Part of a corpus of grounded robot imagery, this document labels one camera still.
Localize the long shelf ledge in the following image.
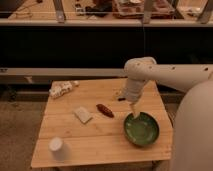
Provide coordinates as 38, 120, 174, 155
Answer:
0, 19, 213, 28

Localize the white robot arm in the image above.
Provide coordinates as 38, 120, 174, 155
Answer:
123, 57, 213, 171

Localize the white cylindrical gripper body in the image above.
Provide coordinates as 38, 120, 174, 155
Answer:
122, 79, 145, 103

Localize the green round plate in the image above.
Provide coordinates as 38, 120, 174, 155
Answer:
123, 112, 160, 147

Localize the white paper cup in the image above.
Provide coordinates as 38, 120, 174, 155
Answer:
49, 137, 66, 161

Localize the dark brown rectangular block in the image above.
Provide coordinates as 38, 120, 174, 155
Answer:
117, 97, 126, 101

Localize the wooden table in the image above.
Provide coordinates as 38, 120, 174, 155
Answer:
31, 79, 172, 168

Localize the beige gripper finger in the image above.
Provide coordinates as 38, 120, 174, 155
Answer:
130, 103, 140, 118

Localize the crumpled white packet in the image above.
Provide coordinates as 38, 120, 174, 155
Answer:
49, 80, 80, 99

